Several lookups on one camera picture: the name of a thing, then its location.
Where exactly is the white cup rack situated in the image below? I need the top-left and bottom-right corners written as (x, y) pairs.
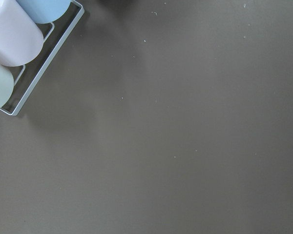
top-left (0, 0), bottom-right (85, 116)

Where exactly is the blue cup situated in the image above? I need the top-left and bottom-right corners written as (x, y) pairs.
top-left (17, 0), bottom-right (71, 24)

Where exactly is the pink cup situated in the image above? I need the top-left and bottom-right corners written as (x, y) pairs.
top-left (0, 0), bottom-right (44, 67)

